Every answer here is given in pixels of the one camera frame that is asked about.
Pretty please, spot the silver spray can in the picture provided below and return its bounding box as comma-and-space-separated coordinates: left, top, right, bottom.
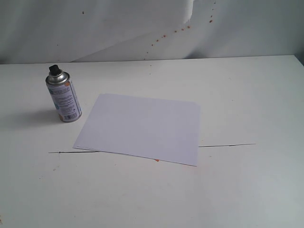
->
46, 65, 82, 123

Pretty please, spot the white paper sheet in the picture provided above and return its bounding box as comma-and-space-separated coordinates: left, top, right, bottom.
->
73, 94, 200, 166

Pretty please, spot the white backdrop sheet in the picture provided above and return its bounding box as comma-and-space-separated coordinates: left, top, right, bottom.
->
0, 0, 304, 64

